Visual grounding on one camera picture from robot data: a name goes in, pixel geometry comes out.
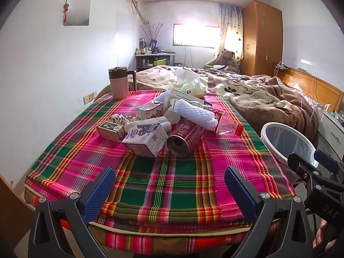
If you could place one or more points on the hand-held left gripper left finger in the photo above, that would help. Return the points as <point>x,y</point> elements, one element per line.
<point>99,193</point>

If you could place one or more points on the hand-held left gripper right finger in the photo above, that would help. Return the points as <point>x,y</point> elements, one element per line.
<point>242,194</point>

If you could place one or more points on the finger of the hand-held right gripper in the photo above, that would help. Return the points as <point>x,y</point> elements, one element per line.
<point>326,161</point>
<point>302,168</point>

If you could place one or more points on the white round waste bin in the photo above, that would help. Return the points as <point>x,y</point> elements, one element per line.
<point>266,139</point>

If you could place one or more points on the small green box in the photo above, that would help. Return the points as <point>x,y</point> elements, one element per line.
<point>108,131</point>

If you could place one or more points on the purple white carton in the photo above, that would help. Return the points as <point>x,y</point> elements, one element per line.
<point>145,141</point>

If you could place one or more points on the crushed clear plastic bottle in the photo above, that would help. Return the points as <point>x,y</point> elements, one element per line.
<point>228,126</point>

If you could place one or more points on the patterned wrapper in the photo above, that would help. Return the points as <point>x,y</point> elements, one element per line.
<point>121,118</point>

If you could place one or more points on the red drink can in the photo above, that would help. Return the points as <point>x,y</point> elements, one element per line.
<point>185,135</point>

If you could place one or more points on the red packet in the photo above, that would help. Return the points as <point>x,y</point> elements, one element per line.
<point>219,115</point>

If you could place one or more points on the white foam net sleeve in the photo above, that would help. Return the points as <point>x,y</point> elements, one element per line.
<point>196,113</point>

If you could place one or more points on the pink white box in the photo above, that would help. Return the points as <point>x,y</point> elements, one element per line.
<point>150,110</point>

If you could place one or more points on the person's right hand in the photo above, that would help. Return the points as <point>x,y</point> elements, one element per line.
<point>322,240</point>

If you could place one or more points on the white nightstand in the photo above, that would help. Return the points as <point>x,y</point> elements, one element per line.
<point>330,137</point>

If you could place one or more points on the clear plastic bin liner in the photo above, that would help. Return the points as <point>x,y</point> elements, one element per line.
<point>287,142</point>

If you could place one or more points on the cluster of small nightstand items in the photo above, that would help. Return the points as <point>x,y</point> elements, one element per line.
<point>336,115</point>

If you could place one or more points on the pink green plaid tablecloth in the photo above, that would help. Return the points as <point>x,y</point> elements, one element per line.
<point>166,182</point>

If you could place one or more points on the wooden headboard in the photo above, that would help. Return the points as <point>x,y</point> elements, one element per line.
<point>322,88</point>

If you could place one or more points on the bed with brown blanket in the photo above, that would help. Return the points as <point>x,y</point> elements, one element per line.
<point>255,96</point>

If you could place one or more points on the brown wooden board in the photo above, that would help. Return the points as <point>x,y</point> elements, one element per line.
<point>12,215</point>

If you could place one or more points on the power strip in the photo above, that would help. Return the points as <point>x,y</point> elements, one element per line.
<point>280,66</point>

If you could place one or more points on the pink mug with brown lid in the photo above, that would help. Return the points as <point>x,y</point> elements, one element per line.
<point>119,86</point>

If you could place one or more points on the yellow soft tissue pack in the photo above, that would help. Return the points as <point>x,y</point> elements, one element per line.
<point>188,88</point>

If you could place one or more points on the brown teddy bear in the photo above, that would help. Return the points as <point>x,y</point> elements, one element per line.
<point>227,57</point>

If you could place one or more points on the lime green box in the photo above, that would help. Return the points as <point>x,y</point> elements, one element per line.
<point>209,65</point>

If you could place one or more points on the wooden wardrobe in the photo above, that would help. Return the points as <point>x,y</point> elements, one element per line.
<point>262,37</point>

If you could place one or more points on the row of bottles and jars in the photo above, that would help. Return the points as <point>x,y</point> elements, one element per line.
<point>146,49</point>

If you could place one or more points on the grey shelf unit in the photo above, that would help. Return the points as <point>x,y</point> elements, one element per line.
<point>172,59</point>

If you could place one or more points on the patterned curtain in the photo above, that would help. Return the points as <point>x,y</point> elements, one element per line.
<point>228,24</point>

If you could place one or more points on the window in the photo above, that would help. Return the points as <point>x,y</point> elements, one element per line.
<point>193,35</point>

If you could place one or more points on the dried branches in vase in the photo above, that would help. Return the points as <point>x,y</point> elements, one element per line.
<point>151,33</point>

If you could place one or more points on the wrapped air conditioner pipe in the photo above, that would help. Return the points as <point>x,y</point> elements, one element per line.
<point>138,12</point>

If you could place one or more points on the red hanging ornament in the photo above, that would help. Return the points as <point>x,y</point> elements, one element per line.
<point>65,10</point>

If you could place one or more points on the wall socket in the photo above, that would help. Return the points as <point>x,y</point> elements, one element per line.
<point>90,97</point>

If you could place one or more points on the blue picture frame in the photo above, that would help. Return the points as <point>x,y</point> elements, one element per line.
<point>153,43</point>

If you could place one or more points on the silver wall mirror panel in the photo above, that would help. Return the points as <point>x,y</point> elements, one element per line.
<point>78,10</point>

